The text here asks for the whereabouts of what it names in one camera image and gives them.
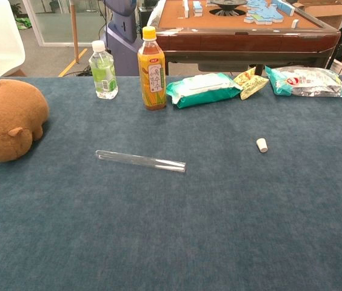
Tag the clear glass test tube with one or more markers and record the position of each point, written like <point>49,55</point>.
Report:
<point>140,161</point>

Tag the white rubber stopper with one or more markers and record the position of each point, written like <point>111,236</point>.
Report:
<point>262,145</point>

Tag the teal wet wipes pack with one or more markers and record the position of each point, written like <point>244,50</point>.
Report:
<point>204,89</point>

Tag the yellow tea bottle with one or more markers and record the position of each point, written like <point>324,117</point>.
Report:
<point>151,75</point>

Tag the clear green-label water bottle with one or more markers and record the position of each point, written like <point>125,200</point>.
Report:
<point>102,72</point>

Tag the yellow snack packet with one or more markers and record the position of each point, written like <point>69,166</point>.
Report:
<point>251,83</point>

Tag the blue purple machine base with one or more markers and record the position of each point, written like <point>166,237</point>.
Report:
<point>122,45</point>

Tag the brown mahjong table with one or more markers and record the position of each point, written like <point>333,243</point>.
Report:
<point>234,39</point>

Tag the wooden pole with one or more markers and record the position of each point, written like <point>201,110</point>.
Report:
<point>74,33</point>

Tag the silver teal snack bag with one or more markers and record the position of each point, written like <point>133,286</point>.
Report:
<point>307,83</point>

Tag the black mahjong table dial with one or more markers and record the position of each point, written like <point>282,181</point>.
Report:
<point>228,6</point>

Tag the brown plush toy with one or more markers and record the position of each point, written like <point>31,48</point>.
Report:
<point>7,121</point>

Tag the single white mahjong tile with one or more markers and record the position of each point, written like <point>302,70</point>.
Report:
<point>294,24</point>

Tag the green crumpled object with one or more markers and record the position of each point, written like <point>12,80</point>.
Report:
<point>24,23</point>

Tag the cardboard box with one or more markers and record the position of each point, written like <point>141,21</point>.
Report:
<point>328,13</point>

